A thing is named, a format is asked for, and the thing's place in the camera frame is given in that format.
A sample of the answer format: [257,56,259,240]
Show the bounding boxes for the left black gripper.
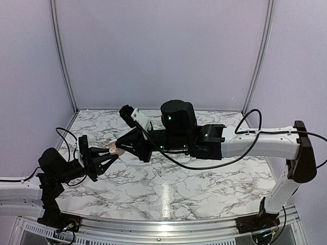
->
[56,147,118,184]

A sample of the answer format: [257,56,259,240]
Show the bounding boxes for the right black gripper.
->
[114,127,190,163]

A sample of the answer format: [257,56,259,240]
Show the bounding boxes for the pink earbud charging case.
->
[108,139,125,156]

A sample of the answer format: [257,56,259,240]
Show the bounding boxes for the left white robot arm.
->
[1,136,124,227]

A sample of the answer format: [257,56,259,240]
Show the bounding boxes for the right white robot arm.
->
[115,100,317,229]

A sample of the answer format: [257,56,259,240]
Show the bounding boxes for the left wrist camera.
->
[76,141,84,168]

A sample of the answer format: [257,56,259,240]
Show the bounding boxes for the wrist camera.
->
[119,105,152,140]
[76,141,84,168]

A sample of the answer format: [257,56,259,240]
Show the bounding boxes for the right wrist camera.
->
[119,105,152,140]

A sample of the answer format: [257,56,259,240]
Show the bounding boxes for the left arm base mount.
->
[37,198,81,232]

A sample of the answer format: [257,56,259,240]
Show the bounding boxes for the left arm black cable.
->
[0,127,89,186]

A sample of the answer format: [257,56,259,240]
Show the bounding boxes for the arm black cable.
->
[134,109,327,170]
[0,127,89,186]

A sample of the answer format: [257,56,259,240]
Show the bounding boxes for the front aluminium rail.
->
[9,206,307,244]

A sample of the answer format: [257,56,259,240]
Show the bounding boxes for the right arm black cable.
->
[134,109,327,170]

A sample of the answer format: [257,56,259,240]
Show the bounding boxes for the left aluminium frame post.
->
[49,0,79,114]

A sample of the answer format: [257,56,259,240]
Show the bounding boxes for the aluminium frame post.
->
[242,0,275,114]
[49,0,79,114]

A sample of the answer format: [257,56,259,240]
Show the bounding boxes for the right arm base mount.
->
[236,197,280,234]

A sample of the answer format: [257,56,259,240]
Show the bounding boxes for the right aluminium frame post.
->
[242,0,275,114]

